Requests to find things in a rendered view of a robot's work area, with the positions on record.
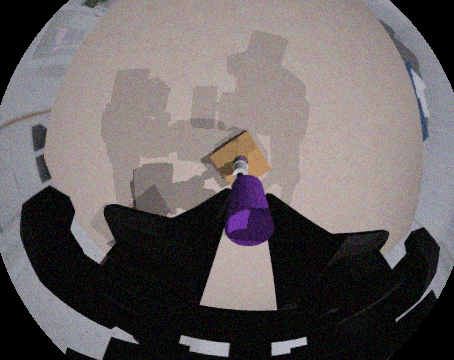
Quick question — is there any tan wooden block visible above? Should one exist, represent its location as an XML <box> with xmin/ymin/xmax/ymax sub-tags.
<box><xmin>210</xmin><ymin>129</ymin><xmax>271</xmax><ymax>187</ymax></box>

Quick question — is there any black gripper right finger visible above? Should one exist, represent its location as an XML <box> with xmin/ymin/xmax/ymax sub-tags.
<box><xmin>266</xmin><ymin>193</ymin><xmax>390</xmax><ymax>311</ymax></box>

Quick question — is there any purple marker cap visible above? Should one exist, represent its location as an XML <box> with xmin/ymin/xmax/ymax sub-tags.
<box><xmin>224</xmin><ymin>175</ymin><xmax>274</xmax><ymax>247</ymax></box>

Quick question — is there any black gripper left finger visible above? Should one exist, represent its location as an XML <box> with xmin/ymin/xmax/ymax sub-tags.
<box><xmin>103</xmin><ymin>188</ymin><xmax>231</xmax><ymax>305</ymax></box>

